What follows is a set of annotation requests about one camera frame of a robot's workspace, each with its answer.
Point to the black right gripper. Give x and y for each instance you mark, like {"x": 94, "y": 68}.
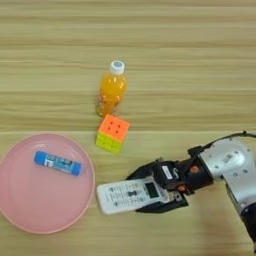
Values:
{"x": 193, "y": 171}

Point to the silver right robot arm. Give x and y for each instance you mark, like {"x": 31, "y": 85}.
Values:
{"x": 233, "y": 160}

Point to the small black box white label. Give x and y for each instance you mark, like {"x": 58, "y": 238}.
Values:
{"x": 166, "y": 173}

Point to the orange yellow puzzle cube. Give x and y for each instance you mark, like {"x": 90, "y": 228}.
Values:
{"x": 113, "y": 131}

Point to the white remote control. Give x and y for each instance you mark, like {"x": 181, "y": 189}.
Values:
{"x": 126, "y": 196}

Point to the pink round plate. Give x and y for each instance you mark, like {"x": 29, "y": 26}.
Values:
{"x": 50, "y": 203}

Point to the orange juice bottle white cap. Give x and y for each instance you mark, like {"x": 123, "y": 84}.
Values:
{"x": 111, "y": 88}

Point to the blue glue stick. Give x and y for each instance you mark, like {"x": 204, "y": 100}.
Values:
{"x": 58, "y": 163}

